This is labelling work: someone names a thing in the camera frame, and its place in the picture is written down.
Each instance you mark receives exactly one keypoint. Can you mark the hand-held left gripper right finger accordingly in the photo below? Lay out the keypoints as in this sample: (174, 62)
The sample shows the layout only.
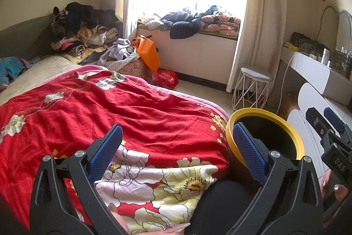
(250, 152)

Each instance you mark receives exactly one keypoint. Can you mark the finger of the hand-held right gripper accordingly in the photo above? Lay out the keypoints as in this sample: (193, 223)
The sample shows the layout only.
(332, 119)
(312, 113)

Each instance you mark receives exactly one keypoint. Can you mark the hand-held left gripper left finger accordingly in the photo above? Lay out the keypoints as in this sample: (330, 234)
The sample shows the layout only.
(106, 149)

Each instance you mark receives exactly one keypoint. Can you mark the yellow rimmed black trash bin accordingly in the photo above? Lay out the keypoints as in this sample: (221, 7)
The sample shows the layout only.
(291, 133)

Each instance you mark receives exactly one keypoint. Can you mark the person's right hand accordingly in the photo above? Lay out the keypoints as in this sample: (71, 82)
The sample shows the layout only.
(341, 192)

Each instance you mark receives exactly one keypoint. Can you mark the person's left hand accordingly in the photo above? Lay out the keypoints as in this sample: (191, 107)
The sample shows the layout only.
(121, 221)

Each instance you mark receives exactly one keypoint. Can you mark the white drawer chest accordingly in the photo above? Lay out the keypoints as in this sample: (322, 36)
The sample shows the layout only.
(305, 102)

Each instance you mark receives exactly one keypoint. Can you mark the white vanity desk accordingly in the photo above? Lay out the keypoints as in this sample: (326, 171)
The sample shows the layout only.
(316, 72)

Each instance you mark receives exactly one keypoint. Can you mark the red floral blanket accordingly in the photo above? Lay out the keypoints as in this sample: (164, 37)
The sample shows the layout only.
(137, 119)

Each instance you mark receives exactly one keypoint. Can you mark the white bottle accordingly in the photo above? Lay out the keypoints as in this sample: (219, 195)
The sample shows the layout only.
(325, 56)

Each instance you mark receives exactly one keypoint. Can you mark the person's black trouser leg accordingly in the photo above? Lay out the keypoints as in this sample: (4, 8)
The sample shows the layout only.
(220, 204)

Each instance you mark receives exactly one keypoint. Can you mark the black bag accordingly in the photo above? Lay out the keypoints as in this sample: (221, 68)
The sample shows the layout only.
(305, 41)

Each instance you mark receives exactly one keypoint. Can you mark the floral fabric basket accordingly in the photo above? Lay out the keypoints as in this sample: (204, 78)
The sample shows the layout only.
(132, 68)

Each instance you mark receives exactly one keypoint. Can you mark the vanity mirror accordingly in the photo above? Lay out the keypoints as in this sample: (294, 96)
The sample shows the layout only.
(345, 28)

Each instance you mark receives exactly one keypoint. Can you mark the red plastic bag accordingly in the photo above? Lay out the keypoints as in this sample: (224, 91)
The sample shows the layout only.
(165, 79)

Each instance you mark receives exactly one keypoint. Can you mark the grey white clothes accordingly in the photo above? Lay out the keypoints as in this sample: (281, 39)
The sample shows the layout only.
(118, 50)

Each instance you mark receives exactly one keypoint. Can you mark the bed with beige sheet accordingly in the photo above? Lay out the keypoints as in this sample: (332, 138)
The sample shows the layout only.
(41, 72)

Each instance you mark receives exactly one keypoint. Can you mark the orange paper bag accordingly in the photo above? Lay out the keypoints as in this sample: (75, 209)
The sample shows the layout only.
(148, 53)

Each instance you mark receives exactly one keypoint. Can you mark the white window seat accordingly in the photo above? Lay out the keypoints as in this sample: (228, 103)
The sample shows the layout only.
(200, 58)

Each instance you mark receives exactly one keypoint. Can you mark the pile of patterned clothes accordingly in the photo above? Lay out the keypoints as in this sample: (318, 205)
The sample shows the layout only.
(88, 42)

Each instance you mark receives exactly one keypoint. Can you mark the cream thick curtain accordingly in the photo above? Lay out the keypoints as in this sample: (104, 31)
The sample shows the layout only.
(261, 17)

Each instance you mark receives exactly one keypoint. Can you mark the colourful patterned garment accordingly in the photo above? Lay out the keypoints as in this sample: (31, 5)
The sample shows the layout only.
(13, 67)

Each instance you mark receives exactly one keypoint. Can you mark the orange patterned quilt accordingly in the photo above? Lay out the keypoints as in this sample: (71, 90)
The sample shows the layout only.
(220, 23)

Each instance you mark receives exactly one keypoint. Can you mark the pink white clothes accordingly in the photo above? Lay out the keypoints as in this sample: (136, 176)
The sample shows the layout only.
(148, 24)

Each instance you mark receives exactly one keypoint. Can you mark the pile of black clothes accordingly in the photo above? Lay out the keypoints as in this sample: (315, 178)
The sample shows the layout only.
(79, 17)

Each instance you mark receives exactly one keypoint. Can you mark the grey green headboard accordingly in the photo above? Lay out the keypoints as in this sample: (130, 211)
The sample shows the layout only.
(24, 34)

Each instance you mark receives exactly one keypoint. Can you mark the dark blue jacket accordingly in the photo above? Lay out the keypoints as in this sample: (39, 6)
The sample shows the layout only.
(181, 27)

